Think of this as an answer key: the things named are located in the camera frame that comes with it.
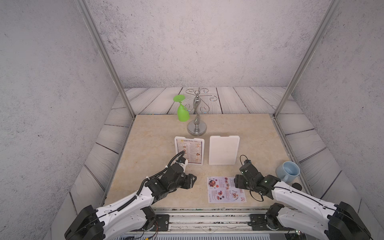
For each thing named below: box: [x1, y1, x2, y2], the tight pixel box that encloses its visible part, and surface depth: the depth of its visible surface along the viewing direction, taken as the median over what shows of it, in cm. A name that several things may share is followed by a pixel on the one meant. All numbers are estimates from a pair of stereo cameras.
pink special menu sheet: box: [207, 176, 247, 204], surface depth 85 cm
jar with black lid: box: [291, 182, 302, 191], surface depth 78 cm
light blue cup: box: [275, 161, 300, 184], surface depth 87 cm
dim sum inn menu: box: [176, 138, 203, 164], surface depth 86 cm
